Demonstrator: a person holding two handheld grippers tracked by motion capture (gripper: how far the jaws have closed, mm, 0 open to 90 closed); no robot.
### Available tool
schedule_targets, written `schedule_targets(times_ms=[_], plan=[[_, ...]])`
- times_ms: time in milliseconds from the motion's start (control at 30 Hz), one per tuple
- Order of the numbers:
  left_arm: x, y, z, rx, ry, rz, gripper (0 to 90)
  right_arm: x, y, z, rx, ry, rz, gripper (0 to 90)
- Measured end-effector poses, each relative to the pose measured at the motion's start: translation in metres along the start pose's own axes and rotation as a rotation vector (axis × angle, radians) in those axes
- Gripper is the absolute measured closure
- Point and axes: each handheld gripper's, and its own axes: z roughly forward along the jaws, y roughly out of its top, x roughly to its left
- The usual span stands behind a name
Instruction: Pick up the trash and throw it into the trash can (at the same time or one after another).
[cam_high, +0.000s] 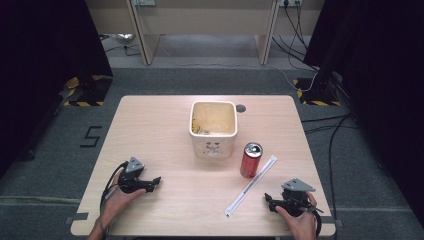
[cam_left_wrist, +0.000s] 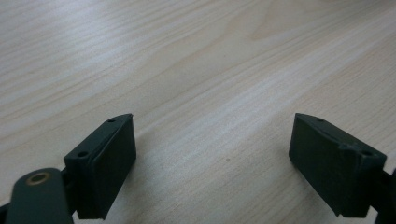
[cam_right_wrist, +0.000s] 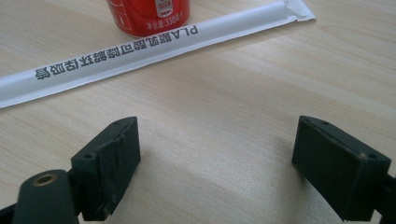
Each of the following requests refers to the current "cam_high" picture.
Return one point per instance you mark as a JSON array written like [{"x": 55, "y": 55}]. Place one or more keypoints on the red soda can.
[{"x": 250, "y": 163}]

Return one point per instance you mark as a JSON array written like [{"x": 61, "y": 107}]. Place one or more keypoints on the grey tape strip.
[{"x": 330, "y": 220}]

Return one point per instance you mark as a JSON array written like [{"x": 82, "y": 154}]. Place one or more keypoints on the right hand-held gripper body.
[{"x": 295, "y": 196}]

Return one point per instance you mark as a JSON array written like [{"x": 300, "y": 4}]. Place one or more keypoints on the white wall power outlet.
[
  {"x": 290, "y": 2},
  {"x": 143, "y": 2}
]

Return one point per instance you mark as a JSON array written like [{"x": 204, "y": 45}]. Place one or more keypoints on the round grey table grommet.
[{"x": 240, "y": 108}]

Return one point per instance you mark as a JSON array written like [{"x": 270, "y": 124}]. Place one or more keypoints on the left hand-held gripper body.
[{"x": 132, "y": 171}]

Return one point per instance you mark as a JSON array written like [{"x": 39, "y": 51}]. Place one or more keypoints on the hazard-striped stand base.
[
  {"x": 316, "y": 96},
  {"x": 83, "y": 95}
]

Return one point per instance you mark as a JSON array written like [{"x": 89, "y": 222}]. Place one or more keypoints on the cream square bin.
[{"x": 213, "y": 143}]

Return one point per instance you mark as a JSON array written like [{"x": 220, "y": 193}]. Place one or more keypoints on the crumpled silver foil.
[{"x": 123, "y": 38}]

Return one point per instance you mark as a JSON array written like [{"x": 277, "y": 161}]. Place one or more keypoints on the black curtain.
[
  {"x": 40, "y": 66},
  {"x": 383, "y": 83}
]

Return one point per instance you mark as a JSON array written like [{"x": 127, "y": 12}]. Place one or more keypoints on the black tape floor number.
[{"x": 91, "y": 136}]

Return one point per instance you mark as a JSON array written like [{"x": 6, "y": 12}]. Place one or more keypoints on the person's right hand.
[{"x": 301, "y": 225}]

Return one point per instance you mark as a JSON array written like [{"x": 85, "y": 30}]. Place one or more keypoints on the person's left hand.
[{"x": 116, "y": 200}]

